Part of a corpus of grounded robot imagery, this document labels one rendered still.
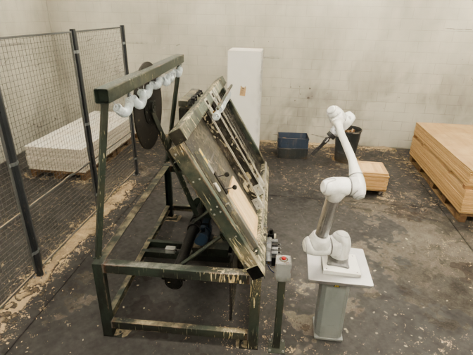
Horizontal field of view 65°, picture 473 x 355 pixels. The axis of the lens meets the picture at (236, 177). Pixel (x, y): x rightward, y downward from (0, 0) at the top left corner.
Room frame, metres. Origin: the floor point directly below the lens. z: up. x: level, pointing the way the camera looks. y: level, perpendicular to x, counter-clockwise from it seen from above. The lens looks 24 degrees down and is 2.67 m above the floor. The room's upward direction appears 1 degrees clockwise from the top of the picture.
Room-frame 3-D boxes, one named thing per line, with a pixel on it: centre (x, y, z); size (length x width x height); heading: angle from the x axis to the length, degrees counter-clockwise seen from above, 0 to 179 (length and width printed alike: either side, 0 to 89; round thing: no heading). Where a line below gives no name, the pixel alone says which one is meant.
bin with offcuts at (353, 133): (6.93, -2.14, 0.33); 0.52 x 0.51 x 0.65; 173
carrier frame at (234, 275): (3.47, 0.38, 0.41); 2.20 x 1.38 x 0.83; 175
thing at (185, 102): (4.24, 0.53, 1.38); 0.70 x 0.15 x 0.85; 175
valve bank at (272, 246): (2.81, -0.35, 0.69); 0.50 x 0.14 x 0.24; 175
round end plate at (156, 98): (3.41, 0.81, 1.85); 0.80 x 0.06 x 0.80; 175
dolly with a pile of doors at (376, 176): (5.63, -2.17, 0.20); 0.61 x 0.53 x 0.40; 173
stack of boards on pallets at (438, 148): (5.72, -3.80, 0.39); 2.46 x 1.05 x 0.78; 173
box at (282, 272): (2.36, -0.38, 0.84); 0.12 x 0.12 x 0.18; 85
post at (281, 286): (2.36, -0.38, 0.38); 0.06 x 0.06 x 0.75; 85
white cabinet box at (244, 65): (6.99, -0.13, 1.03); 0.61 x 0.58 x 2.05; 173
